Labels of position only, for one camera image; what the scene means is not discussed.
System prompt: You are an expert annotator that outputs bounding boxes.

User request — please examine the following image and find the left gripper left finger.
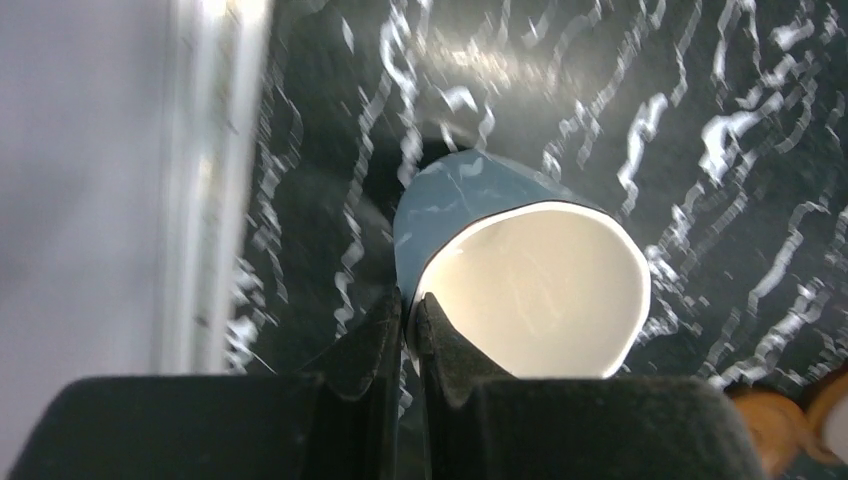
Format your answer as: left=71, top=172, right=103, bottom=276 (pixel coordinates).
left=9, top=289, right=402, bottom=479

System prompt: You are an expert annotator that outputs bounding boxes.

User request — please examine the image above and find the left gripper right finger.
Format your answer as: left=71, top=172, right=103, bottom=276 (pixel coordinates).
left=416, top=295, right=765, bottom=479

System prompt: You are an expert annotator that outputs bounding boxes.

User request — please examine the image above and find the blue mug cream interior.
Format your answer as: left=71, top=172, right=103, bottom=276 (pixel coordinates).
left=392, top=148, right=653, bottom=380

